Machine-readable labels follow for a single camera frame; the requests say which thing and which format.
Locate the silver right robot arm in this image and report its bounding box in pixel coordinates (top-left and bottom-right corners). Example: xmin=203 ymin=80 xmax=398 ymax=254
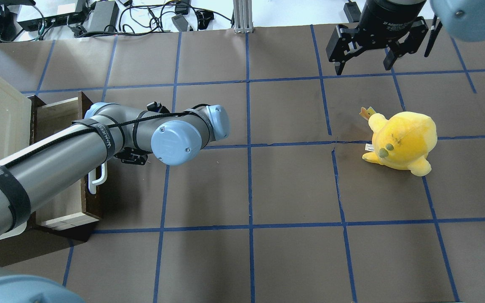
xmin=325 ymin=0 xmax=485 ymax=75

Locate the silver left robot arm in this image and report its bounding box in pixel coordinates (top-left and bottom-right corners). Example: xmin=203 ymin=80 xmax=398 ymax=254
xmin=0 ymin=102 xmax=231 ymax=236

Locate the dark wooden drawer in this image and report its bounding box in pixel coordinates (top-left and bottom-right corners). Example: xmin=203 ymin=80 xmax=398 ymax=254
xmin=0 ymin=92 xmax=102 ymax=267

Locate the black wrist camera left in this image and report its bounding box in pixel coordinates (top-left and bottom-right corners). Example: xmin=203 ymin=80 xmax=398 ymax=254
xmin=146 ymin=101 xmax=171 ymax=114

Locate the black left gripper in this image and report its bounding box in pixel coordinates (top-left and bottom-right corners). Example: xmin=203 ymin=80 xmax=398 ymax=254
xmin=114 ymin=147 xmax=150 ymax=165

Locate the aluminium frame post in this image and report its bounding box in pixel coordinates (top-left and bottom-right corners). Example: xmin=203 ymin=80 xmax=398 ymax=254
xmin=232 ymin=0 xmax=254 ymax=33

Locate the black network switch box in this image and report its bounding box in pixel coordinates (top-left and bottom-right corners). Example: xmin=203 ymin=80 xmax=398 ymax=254
xmin=16 ymin=0 xmax=89 ymax=32

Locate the grey power brick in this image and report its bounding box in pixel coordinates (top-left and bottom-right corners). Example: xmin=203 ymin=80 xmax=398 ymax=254
xmin=86 ymin=0 xmax=119 ymax=32

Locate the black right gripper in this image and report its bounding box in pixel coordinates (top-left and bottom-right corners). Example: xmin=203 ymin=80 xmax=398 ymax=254
xmin=326 ymin=0 xmax=429 ymax=75

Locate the yellow plush dinosaur toy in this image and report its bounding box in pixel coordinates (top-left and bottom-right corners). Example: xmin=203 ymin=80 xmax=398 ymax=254
xmin=359 ymin=107 xmax=438 ymax=177

